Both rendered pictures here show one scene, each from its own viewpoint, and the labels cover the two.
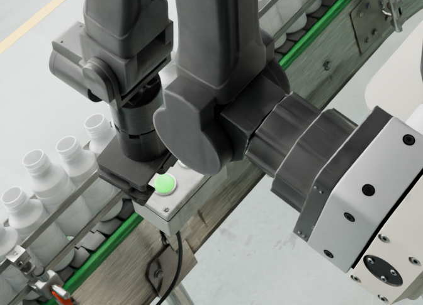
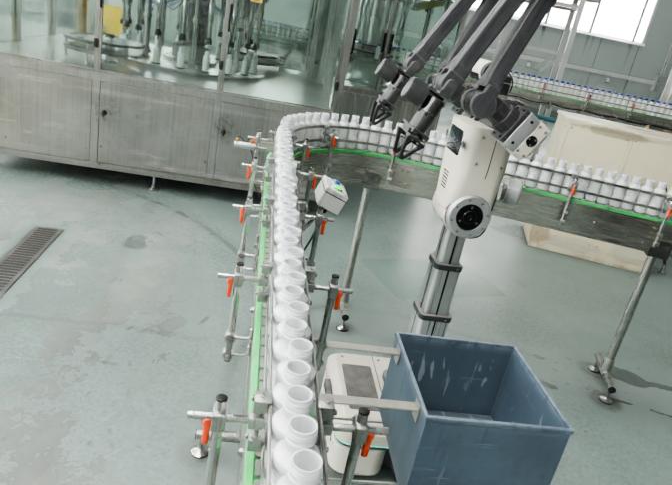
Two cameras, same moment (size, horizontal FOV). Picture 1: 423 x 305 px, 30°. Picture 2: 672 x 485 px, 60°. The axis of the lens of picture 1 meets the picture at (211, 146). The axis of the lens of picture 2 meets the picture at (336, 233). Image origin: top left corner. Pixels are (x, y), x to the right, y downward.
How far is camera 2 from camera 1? 1.80 m
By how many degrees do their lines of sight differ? 61
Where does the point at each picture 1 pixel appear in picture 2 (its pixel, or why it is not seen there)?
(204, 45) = (502, 74)
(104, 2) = (469, 59)
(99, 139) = not seen: hidden behind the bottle
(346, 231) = (527, 128)
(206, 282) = (114, 390)
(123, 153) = (417, 128)
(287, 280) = (176, 376)
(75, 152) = not seen: hidden behind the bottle
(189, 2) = (505, 60)
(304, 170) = (516, 113)
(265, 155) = (504, 110)
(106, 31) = (465, 68)
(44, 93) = not seen: outside the picture
